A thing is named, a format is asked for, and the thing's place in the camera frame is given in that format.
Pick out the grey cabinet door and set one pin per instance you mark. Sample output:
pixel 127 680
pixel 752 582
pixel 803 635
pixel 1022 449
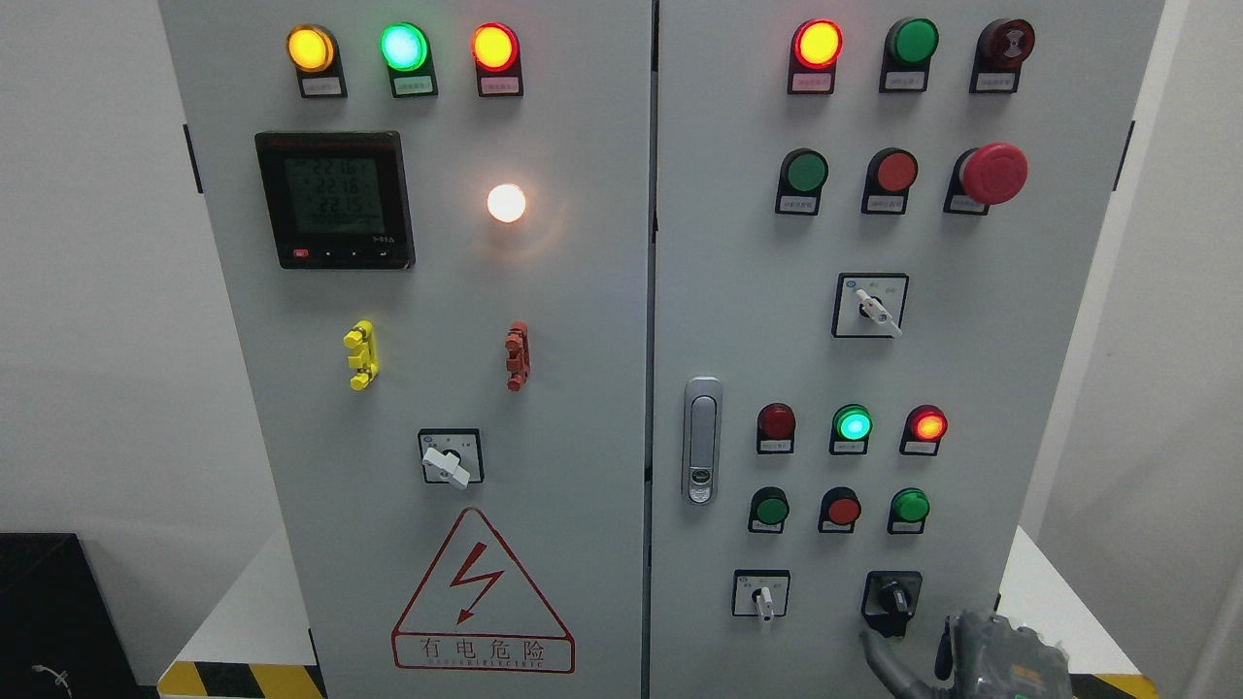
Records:
pixel 747 296
pixel 565 457

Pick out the black digital power meter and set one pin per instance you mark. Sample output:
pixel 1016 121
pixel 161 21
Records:
pixel 337 200

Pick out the red electric hazard warning sticker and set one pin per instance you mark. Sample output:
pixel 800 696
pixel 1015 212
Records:
pixel 477 609

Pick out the red push button lower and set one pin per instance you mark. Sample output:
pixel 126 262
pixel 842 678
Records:
pixel 839 511

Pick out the green push button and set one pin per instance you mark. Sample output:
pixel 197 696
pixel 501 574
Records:
pixel 908 48
pixel 768 511

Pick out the white selector switch left door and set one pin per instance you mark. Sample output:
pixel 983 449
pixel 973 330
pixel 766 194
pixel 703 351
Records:
pixel 452 455

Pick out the white glowing indicator light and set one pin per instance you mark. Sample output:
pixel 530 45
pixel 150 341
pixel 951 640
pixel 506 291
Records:
pixel 506 203

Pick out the green push button lower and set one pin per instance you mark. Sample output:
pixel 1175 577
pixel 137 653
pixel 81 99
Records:
pixel 768 511

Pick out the black box lower left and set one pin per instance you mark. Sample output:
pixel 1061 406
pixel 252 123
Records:
pixel 57 636

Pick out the green push button top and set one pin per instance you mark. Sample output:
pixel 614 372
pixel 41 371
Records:
pixel 908 48

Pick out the red emergency stop button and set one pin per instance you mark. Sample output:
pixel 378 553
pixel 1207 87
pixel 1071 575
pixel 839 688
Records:
pixel 989 175

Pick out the green lit indicator middle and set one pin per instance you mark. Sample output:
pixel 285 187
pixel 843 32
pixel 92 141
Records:
pixel 850 431

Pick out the green illuminated button lower right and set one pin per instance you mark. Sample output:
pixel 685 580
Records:
pixel 908 512

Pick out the red terminal connector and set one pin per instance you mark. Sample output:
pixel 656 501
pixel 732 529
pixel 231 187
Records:
pixel 518 360

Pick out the dark red indicator light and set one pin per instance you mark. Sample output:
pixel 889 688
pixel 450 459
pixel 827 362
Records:
pixel 776 428

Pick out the yellow indicator light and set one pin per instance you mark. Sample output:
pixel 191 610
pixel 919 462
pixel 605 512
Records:
pixel 314 52

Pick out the grey left cabinet door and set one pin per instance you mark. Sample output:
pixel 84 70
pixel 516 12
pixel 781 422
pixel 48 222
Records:
pixel 565 457

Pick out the red push button second row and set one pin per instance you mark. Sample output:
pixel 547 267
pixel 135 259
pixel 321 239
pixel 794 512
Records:
pixel 889 175

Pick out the red lit indicator right door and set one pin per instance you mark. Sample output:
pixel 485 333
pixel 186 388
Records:
pixel 814 50

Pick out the grey right cabinet door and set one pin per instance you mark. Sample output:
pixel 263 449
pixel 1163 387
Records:
pixel 747 296

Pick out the yellow terminal connector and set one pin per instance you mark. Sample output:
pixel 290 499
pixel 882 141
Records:
pixel 360 342

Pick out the black rotary knob switch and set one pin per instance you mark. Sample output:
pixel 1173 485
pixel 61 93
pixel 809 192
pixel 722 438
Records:
pixel 890 601

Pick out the dark red buzzer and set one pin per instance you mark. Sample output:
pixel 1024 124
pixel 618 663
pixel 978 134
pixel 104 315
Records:
pixel 1001 49

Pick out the white selector switch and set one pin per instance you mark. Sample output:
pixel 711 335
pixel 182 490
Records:
pixel 869 305
pixel 760 596

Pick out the white platform with hazard stripes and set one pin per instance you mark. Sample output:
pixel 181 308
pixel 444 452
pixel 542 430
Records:
pixel 256 643

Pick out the green indicator light top left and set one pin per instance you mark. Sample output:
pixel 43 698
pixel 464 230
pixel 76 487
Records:
pixel 408 58

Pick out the white selector switch lower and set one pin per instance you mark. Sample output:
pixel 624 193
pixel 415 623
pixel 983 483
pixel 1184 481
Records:
pixel 760 596

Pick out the red-orange indicator light left door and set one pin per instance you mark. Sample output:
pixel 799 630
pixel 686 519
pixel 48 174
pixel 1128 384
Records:
pixel 497 55

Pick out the white selector switch upper right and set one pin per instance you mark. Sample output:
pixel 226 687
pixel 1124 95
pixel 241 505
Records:
pixel 869 305

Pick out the green push button second row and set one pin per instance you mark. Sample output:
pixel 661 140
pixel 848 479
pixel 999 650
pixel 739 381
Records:
pixel 803 174

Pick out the red indicator light right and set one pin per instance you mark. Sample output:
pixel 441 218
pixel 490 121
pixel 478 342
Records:
pixel 924 429

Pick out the silver door lock handle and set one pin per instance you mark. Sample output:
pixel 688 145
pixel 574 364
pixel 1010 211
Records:
pixel 700 454

